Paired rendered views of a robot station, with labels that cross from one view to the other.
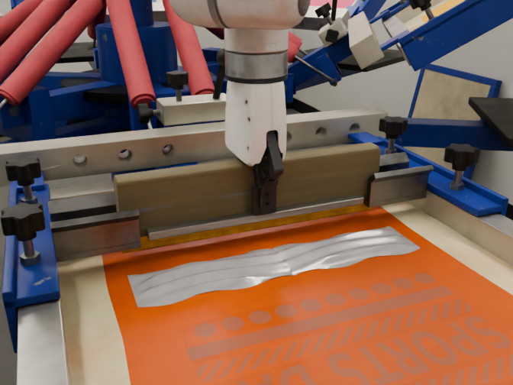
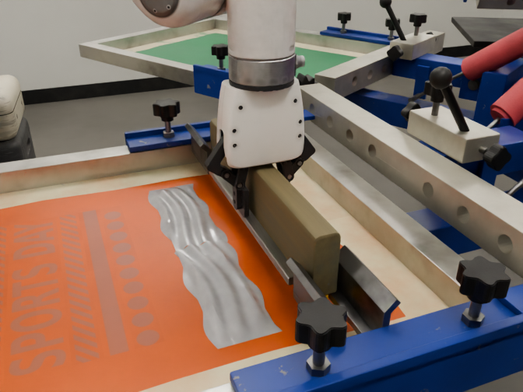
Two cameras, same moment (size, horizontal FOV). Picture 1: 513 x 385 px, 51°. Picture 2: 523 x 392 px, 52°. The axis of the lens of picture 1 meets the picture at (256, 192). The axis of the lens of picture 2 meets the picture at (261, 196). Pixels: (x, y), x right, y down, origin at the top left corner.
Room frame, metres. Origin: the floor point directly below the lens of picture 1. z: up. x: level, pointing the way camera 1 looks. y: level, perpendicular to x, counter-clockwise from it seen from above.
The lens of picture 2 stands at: (0.66, -0.60, 1.34)
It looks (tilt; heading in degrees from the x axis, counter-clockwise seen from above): 28 degrees down; 90
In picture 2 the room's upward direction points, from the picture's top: straight up
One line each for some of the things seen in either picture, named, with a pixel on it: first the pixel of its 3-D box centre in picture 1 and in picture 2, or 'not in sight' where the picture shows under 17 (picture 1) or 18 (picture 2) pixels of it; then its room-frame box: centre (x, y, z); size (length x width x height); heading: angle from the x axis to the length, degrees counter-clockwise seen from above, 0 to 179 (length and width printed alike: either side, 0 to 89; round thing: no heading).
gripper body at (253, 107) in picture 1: (256, 111); (261, 116); (0.66, 0.00, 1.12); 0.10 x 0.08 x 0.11; 22
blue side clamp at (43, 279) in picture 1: (33, 248); (215, 143); (0.57, 0.27, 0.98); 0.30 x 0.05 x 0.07; 21
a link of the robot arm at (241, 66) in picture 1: (254, 60); (267, 64); (0.66, 0.00, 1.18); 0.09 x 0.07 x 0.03; 22
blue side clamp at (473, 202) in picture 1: (418, 185); (395, 365); (0.78, -0.25, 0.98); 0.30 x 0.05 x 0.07; 21
